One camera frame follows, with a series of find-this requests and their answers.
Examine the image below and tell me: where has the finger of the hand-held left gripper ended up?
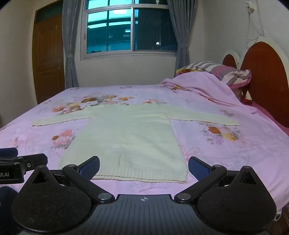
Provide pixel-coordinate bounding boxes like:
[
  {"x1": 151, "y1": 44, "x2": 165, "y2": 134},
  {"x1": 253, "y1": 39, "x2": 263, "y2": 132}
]
[{"x1": 17, "y1": 153, "x2": 48, "y2": 175}]

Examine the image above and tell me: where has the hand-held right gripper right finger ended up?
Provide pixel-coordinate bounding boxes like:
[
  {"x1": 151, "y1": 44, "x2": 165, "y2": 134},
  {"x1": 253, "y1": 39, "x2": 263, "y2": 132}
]
[{"x1": 174, "y1": 156, "x2": 269, "y2": 204}]

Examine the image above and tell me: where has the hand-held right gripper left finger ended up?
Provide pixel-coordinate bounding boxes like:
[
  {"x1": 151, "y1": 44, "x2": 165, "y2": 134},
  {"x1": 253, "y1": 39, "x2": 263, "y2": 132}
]
[{"x1": 20, "y1": 155, "x2": 115, "y2": 204}]

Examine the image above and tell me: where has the cream knit sweater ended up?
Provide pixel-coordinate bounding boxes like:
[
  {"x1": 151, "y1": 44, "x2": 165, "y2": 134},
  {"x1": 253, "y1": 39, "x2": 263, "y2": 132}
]
[{"x1": 32, "y1": 104, "x2": 240, "y2": 183}]

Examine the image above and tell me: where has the pink floral bed sheet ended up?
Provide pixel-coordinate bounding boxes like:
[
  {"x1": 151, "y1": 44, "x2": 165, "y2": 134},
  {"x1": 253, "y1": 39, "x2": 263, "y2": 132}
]
[{"x1": 0, "y1": 85, "x2": 289, "y2": 214}]

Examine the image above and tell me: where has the pink quilt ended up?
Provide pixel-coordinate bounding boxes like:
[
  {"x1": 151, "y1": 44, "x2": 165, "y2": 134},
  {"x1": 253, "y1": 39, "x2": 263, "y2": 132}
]
[{"x1": 160, "y1": 68, "x2": 260, "y2": 113}]

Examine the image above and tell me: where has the brown wooden door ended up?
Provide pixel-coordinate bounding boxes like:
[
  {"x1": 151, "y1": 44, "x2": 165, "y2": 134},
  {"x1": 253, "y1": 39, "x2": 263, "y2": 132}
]
[{"x1": 32, "y1": 4, "x2": 66, "y2": 105}]

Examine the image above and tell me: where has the striped floral pillow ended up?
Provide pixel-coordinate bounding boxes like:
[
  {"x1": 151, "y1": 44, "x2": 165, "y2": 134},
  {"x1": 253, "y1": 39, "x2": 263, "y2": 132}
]
[{"x1": 175, "y1": 61, "x2": 252, "y2": 87}]

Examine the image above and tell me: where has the red wooden headboard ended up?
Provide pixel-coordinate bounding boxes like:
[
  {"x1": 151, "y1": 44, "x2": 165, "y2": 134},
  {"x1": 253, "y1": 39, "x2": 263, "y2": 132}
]
[{"x1": 222, "y1": 37, "x2": 289, "y2": 136}]

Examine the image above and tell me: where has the grey curtain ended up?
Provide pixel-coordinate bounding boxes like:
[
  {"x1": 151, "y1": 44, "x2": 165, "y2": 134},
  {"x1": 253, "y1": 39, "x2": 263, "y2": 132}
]
[
  {"x1": 167, "y1": 0, "x2": 199, "y2": 78},
  {"x1": 62, "y1": 0, "x2": 80, "y2": 89}
]

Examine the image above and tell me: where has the sliding glass window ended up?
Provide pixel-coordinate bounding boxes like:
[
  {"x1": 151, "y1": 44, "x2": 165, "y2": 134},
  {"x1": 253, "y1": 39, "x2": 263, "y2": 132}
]
[{"x1": 81, "y1": 0, "x2": 179, "y2": 60}]

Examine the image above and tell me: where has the white cable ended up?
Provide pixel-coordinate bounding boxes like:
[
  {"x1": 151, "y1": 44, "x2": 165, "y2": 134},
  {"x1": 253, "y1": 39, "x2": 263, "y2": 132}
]
[{"x1": 246, "y1": 9, "x2": 269, "y2": 41}]

